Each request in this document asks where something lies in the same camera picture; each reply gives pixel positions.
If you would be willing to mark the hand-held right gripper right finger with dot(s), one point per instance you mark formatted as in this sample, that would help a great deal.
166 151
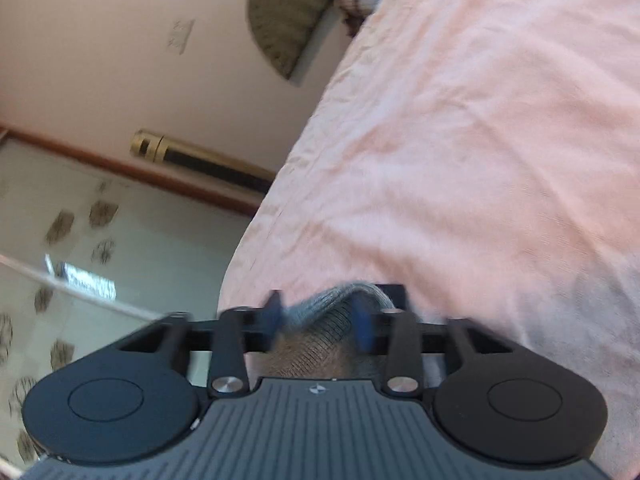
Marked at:
362 329

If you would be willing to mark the pink bed sheet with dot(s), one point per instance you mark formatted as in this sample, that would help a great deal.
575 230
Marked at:
450 135

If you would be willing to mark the white flower-print wardrobe door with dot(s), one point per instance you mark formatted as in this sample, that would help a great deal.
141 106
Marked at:
150 250

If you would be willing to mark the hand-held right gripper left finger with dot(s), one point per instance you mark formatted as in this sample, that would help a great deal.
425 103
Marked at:
273 321

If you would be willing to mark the olive padded headboard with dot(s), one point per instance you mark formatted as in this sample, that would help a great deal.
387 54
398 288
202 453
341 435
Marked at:
285 15

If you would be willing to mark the grey sweater with navy sleeves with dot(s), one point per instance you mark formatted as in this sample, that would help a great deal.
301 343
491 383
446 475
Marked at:
320 335

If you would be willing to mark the gold tower heater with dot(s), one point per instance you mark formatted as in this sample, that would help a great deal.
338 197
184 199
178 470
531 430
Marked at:
200 160

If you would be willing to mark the brown wooden door frame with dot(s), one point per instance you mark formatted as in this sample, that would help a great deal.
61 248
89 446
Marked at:
125 167

